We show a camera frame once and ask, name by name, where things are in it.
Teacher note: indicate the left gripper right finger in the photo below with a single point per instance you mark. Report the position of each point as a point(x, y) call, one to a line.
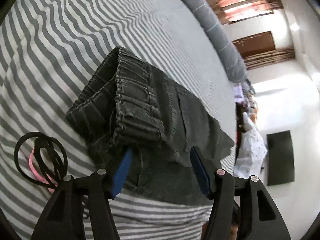
point(245, 201)

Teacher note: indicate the pile of clothes on bench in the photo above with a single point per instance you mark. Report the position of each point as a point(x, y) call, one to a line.
point(244, 95)

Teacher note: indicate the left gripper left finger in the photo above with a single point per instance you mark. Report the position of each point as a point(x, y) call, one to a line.
point(62, 216)

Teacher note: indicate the brown wooden door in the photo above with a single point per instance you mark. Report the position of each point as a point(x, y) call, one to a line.
point(255, 44)

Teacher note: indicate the grey rolled duvet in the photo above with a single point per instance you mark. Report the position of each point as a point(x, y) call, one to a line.
point(231, 59)

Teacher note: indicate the black denim pants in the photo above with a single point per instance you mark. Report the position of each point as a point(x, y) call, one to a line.
point(130, 104)

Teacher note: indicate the black wall television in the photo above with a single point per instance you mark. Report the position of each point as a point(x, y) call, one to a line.
point(281, 166)

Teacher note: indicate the grey white striped bed sheet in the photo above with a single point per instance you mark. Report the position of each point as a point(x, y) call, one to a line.
point(51, 48)

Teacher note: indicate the white patterned cloth cover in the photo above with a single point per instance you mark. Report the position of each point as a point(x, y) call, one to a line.
point(252, 152)

